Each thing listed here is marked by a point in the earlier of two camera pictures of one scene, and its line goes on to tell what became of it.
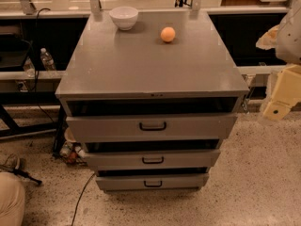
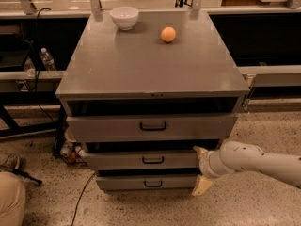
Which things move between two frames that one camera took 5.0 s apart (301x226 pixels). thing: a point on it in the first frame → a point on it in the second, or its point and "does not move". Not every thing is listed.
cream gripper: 290,38 → 205,165
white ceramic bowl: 124,17 does not move
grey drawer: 134,160 does not move
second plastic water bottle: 29,68 does not move
